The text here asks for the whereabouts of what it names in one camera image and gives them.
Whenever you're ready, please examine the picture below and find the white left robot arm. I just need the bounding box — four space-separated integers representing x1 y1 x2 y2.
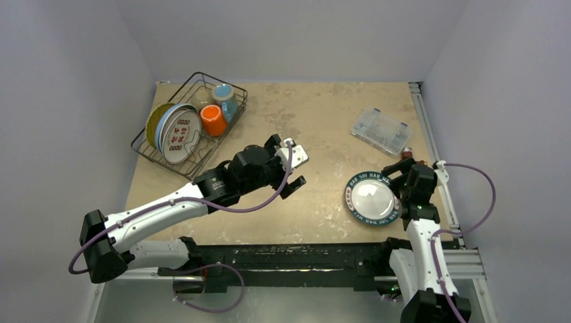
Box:
68 135 309 284

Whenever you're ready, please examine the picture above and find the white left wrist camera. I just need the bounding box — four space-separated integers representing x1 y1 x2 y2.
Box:
275 138 310 172

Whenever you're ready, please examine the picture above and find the red translucent cup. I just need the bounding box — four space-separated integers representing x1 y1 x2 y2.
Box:
200 104 227 137

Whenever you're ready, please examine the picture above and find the blue plate with bamboo pattern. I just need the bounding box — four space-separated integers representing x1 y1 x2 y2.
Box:
154 102 198 152

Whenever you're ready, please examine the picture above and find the blue butterfly mug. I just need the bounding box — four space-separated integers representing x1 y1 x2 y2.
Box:
211 83 238 124

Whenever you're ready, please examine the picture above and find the green rim lettered plate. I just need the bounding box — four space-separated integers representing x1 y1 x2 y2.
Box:
343 171 401 226

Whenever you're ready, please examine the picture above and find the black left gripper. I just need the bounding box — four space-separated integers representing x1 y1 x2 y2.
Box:
240 135 304 197

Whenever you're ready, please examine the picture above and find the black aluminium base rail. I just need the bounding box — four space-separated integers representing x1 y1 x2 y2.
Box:
91 236 485 295

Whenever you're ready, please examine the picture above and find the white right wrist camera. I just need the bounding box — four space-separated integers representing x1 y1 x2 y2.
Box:
432 160 450 186

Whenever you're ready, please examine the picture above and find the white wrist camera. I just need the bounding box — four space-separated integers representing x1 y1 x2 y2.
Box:
275 138 310 172
432 160 450 186

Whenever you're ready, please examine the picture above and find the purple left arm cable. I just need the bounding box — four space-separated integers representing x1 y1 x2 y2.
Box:
67 140 296 314

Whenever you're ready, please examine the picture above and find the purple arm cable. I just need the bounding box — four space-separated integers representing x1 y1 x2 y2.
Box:
67 140 296 314
381 162 497 323

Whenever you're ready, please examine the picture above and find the round woven bamboo mat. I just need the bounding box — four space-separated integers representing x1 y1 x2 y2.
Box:
145 102 174 149

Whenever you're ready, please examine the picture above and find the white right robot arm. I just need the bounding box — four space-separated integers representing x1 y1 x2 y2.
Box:
378 157 472 322

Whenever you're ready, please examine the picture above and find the white plate with red characters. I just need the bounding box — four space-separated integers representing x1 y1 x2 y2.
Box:
161 109 203 166

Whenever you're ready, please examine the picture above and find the clear plastic screw box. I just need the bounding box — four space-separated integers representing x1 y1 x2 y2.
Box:
350 108 413 156

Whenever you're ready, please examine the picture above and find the brown pipe fitting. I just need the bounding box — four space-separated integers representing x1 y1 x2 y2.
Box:
401 151 414 160

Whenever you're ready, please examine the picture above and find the black wire dish rack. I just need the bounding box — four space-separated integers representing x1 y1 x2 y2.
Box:
130 72 249 180

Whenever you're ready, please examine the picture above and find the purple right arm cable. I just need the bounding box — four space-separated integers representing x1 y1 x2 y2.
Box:
381 162 497 323

